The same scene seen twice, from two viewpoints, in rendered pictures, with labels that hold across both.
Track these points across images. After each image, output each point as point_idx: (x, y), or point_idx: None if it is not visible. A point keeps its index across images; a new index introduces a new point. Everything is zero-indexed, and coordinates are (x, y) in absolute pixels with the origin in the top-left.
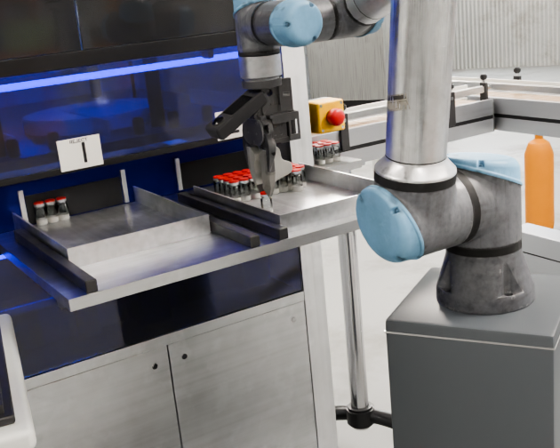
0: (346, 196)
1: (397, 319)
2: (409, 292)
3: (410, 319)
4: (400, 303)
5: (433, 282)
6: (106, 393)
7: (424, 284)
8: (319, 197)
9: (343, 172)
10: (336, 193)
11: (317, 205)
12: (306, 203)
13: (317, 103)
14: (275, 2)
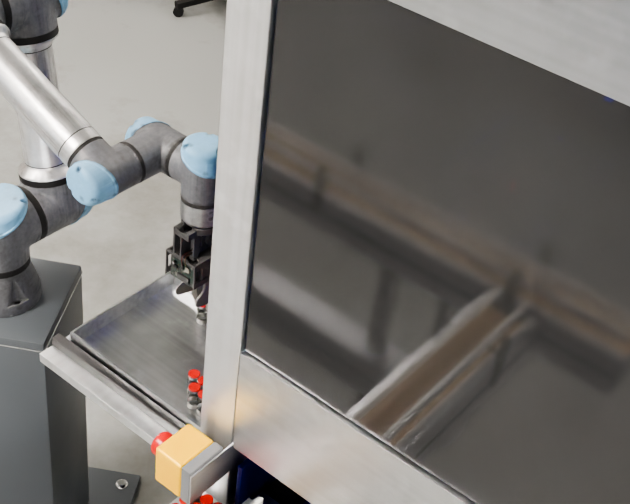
0: (130, 366)
1: (71, 264)
2: (63, 301)
3: (62, 264)
4: (70, 286)
5: (42, 315)
6: None
7: (50, 312)
8: (160, 366)
9: (137, 380)
10: (144, 378)
11: (144, 286)
12: (171, 352)
13: (189, 424)
14: (171, 129)
